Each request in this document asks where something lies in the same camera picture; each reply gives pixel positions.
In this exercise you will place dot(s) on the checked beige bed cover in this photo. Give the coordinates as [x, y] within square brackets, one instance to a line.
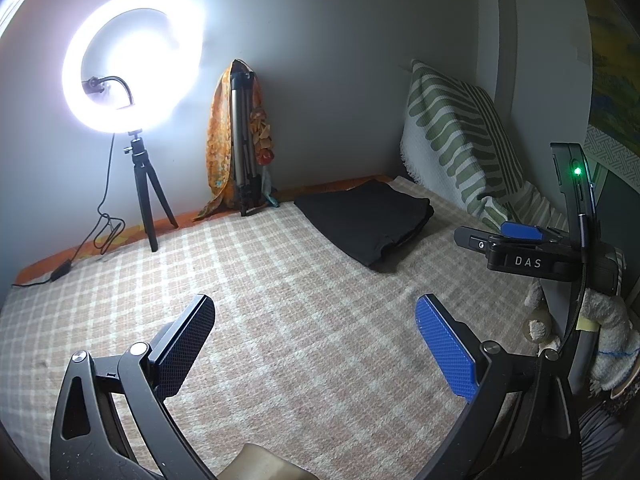
[313, 355]

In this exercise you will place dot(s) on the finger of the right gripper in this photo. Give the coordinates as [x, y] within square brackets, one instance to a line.
[526, 233]
[474, 239]

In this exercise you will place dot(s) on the orange patterned scarf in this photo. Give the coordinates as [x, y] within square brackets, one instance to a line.
[218, 146]

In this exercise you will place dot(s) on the bright ring light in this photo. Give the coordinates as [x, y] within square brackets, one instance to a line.
[130, 63]

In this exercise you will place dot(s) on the black pants yellow stripes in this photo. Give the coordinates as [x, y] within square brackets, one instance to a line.
[367, 222]

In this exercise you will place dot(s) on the green striped white pillow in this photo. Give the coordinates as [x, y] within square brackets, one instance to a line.
[454, 144]

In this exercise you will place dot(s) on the folded silver tripod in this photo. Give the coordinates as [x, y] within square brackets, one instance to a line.
[247, 181]

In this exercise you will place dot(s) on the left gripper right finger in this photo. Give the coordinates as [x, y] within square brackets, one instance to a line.
[519, 421]

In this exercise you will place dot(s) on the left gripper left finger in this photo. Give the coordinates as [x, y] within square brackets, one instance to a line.
[88, 440]

